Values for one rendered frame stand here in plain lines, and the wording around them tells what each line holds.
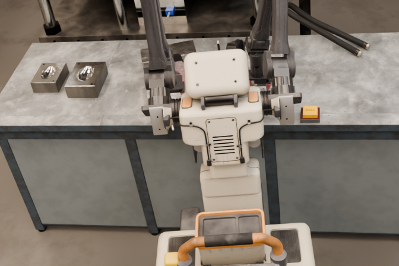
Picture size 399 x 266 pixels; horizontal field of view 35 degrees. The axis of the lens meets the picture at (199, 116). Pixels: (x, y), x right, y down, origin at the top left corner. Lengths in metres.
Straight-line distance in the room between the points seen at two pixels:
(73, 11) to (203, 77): 1.87
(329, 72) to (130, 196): 1.15
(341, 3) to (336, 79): 2.26
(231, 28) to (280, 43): 1.18
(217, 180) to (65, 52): 1.40
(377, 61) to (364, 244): 0.90
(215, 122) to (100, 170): 1.14
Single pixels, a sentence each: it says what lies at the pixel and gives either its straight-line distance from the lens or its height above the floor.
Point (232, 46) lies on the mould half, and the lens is 2.96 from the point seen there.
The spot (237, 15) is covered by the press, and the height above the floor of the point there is 0.78.
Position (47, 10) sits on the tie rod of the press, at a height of 0.93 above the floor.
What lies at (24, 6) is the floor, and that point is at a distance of 5.88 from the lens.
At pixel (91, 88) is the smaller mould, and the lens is 3.00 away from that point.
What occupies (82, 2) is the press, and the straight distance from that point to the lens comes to 3.92.
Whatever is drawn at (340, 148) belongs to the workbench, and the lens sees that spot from 2.84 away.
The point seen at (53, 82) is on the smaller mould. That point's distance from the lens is 3.11.
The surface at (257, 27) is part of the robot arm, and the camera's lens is 2.48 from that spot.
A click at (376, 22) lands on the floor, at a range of 4.90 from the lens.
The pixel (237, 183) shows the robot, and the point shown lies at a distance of 2.35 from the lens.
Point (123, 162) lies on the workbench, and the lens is 3.05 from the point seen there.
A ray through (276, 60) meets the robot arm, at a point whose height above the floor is 1.27.
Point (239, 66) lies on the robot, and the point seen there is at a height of 1.35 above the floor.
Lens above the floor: 2.52
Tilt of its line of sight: 38 degrees down
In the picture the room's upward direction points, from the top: 9 degrees counter-clockwise
